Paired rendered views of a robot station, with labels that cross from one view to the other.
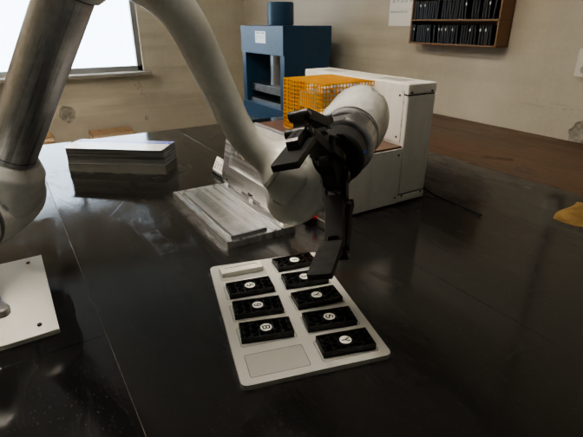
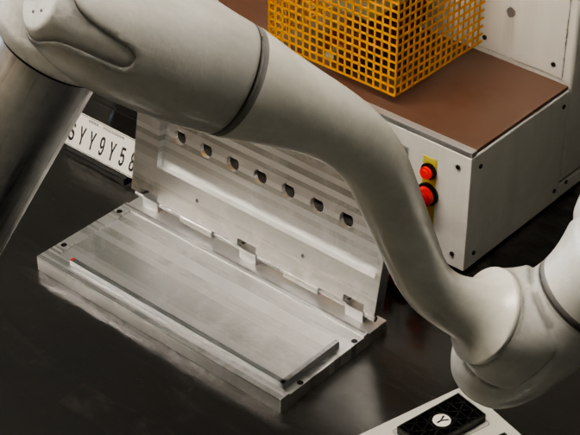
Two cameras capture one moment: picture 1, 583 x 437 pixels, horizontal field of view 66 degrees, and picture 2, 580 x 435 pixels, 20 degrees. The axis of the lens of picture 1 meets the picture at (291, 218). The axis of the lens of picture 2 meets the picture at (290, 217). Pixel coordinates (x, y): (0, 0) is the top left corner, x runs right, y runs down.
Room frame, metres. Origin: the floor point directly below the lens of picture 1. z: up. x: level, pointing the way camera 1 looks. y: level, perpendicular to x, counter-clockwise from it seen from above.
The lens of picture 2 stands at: (-0.38, 0.58, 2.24)
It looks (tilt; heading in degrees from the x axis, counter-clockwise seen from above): 35 degrees down; 343
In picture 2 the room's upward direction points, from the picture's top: straight up
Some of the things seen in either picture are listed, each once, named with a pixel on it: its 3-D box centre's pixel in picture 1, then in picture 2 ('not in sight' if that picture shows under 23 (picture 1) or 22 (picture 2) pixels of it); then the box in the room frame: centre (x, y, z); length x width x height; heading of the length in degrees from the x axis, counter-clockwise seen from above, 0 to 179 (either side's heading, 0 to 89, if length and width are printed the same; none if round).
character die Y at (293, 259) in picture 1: (294, 261); (441, 424); (0.94, -0.01, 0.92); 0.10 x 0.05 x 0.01; 111
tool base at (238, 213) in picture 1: (228, 208); (207, 289); (1.27, 0.20, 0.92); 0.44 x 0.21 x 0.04; 32
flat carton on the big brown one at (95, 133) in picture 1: (114, 138); not in sight; (4.21, 1.70, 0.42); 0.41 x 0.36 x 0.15; 122
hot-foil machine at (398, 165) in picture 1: (357, 138); (453, 56); (1.48, -0.22, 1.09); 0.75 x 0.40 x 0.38; 32
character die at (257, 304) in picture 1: (258, 307); not in sight; (0.76, 0.07, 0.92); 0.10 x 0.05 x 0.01; 104
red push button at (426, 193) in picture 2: not in sight; (424, 196); (1.27, -0.10, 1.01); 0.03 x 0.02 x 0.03; 32
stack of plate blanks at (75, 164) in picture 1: (122, 156); not in sight; (1.75, 0.68, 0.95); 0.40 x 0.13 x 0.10; 84
